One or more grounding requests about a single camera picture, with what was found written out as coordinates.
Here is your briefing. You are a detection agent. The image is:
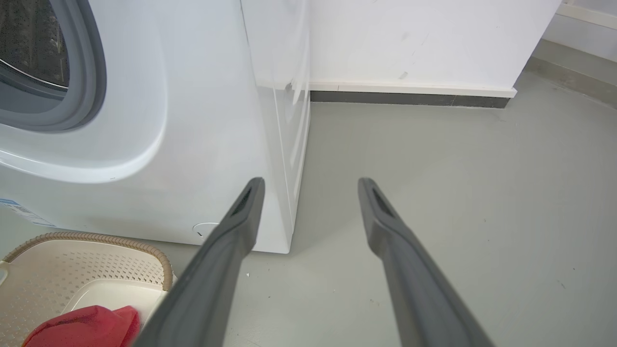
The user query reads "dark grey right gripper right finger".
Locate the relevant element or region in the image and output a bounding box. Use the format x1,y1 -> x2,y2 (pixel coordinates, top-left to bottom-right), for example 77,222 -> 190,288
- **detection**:
357,177 -> 494,347

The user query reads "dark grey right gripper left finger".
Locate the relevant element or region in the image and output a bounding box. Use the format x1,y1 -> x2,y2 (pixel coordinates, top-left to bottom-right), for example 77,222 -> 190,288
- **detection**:
134,177 -> 266,347

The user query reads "beige perforated laundry basket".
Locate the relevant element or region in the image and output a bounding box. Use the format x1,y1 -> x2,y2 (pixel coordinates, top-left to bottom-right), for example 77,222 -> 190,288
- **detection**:
0,232 -> 177,347

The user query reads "white front-load washing machine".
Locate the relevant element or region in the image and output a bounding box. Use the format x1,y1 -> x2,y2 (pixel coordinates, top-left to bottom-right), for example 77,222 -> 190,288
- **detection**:
0,0 -> 311,254

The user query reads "red cloth garment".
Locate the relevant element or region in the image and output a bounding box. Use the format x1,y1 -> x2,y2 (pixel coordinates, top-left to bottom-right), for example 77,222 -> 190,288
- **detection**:
22,305 -> 141,347

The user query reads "blue energy label sticker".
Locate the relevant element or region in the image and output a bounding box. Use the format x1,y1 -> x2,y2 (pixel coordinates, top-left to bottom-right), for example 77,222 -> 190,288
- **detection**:
0,198 -> 56,228

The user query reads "grey rubber door gasket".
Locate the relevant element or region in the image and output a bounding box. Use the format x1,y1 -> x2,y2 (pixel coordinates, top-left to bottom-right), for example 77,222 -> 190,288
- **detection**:
0,0 -> 107,133

